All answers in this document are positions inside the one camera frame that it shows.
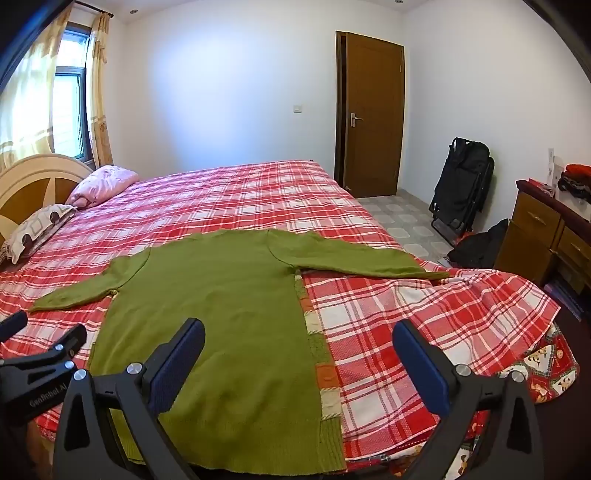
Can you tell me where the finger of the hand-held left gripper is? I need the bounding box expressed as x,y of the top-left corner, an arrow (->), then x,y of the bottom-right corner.
44,323 -> 88,365
0,311 -> 28,343

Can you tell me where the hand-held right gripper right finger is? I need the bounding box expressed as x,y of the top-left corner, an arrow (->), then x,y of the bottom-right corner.
392,319 -> 546,480

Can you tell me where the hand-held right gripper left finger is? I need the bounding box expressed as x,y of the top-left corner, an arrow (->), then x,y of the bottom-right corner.
52,318 -> 206,480

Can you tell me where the green striped knit sweater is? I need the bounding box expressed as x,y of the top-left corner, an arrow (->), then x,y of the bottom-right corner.
28,229 -> 451,476

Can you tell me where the red clothes pile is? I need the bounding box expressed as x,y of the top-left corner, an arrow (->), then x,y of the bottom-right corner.
556,163 -> 591,200

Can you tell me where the red plaid bed sheet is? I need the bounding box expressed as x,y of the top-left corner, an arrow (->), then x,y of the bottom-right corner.
0,159 -> 561,474

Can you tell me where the white brown patterned pillow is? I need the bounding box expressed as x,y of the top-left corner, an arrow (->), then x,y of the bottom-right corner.
0,203 -> 78,266

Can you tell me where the red cartoon print quilt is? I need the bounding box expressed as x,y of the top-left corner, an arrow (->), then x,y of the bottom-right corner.
379,322 -> 580,480

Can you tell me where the black bag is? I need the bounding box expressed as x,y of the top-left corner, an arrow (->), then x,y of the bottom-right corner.
447,218 -> 510,269

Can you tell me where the wooden bed headboard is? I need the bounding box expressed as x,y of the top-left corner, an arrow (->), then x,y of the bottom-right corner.
0,154 -> 95,250

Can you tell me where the wooden desk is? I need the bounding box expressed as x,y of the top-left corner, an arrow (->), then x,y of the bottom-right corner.
492,179 -> 591,296

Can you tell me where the pink quilted pillow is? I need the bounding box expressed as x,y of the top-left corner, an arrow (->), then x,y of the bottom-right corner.
65,165 -> 140,210

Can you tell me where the purple shoe box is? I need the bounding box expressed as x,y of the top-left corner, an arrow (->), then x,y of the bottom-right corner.
545,281 -> 591,321

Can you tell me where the black folding chair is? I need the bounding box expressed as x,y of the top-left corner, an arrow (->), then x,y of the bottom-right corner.
428,137 -> 496,234

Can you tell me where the wooden desk drawer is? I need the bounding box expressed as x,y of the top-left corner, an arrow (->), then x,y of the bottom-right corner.
556,226 -> 591,268
512,194 -> 561,241

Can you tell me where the sheer yellow curtain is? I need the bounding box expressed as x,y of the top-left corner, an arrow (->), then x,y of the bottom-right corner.
0,9 -> 72,160

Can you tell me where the tall white box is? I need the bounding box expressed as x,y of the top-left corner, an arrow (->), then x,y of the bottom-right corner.
546,148 -> 565,188

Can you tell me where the yellow patterned curtain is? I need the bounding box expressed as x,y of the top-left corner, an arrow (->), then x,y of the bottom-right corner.
88,11 -> 114,169

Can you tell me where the brown wooden door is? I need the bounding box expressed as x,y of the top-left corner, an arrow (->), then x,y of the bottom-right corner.
335,30 -> 406,197

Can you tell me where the dark curtain rod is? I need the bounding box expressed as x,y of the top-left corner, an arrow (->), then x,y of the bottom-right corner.
74,0 -> 114,19

